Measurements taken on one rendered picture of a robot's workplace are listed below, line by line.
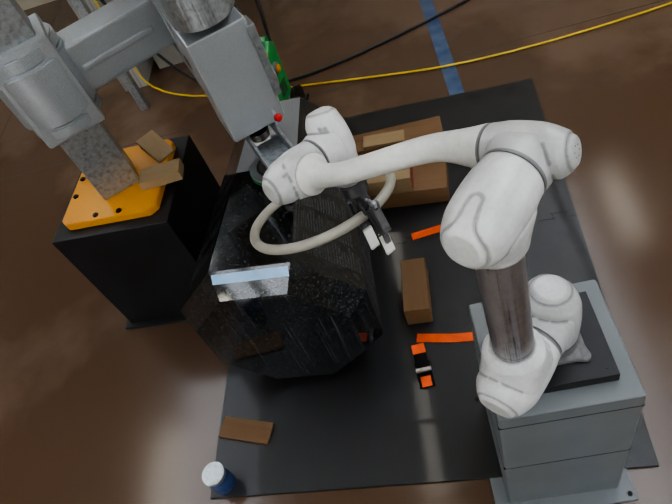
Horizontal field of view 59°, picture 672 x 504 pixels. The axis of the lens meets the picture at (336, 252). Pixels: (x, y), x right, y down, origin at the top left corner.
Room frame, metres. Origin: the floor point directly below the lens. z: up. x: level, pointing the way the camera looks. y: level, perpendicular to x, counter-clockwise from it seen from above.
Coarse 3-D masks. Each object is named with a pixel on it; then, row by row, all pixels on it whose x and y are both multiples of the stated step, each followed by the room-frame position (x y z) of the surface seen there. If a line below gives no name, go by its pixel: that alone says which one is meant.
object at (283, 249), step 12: (384, 192) 1.18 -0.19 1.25; (276, 204) 1.48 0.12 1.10; (264, 216) 1.42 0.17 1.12; (360, 216) 1.12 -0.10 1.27; (252, 228) 1.36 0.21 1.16; (336, 228) 1.11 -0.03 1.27; (348, 228) 1.10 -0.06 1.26; (252, 240) 1.28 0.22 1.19; (312, 240) 1.11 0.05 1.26; (324, 240) 1.10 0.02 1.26; (264, 252) 1.19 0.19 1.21; (276, 252) 1.16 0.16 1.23; (288, 252) 1.13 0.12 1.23
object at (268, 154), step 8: (272, 128) 1.93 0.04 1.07; (248, 136) 1.88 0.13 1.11; (280, 136) 1.83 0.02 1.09; (264, 144) 1.86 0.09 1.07; (272, 144) 1.84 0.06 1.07; (280, 144) 1.82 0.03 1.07; (288, 144) 1.74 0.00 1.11; (256, 152) 1.79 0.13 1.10; (264, 152) 1.81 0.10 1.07; (272, 152) 1.79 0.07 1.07; (280, 152) 1.77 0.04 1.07; (264, 160) 1.71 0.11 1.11; (272, 160) 1.74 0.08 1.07
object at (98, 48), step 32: (128, 0) 2.56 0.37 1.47; (64, 32) 2.52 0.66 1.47; (96, 32) 2.43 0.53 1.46; (128, 32) 2.46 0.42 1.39; (160, 32) 2.50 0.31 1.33; (96, 64) 2.40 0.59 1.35; (128, 64) 2.44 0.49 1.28; (0, 96) 2.33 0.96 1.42; (32, 96) 2.27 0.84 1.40; (64, 96) 2.29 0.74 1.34; (32, 128) 2.30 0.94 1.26
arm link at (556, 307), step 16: (544, 288) 0.78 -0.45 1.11; (560, 288) 0.76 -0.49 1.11; (544, 304) 0.74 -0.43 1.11; (560, 304) 0.72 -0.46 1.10; (576, 304) 0.72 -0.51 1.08; (544, 320) 0.72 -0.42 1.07; (560, 320) 0.70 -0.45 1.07; (576, 320) 0.70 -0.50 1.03; (560, 336) 0.67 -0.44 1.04; (576, 336) 0.71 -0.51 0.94
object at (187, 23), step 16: (160, 0) 1.91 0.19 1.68; (176, 0) 1.86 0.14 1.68; (192, 0) 1.84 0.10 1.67; (208, 0) 1.85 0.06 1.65; (224, 0) 1.88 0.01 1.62; (176, 16) 1.87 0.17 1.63; (192, 16) 1.85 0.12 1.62; (208, 16) 1.84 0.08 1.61; (224, 16) 1.86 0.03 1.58; (192, 32) 1.86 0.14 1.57
